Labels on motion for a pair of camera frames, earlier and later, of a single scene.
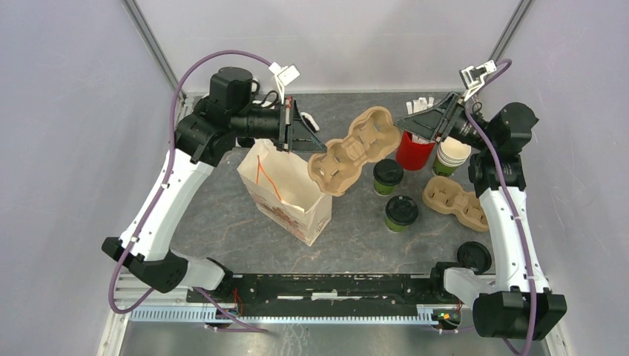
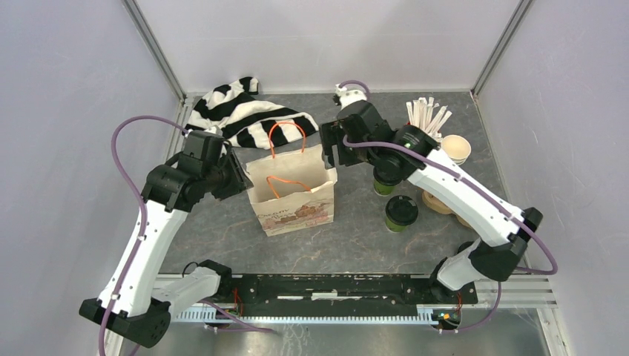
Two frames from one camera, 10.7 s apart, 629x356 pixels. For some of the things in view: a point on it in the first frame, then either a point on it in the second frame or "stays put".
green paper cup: (394, 228) stays put
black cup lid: (401, 210) stays put
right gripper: (428, 123) -> (331, 134)
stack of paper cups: (451, 155) stays put
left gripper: (294, 134) -> (239, 179)
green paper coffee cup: (383, 190) stays put
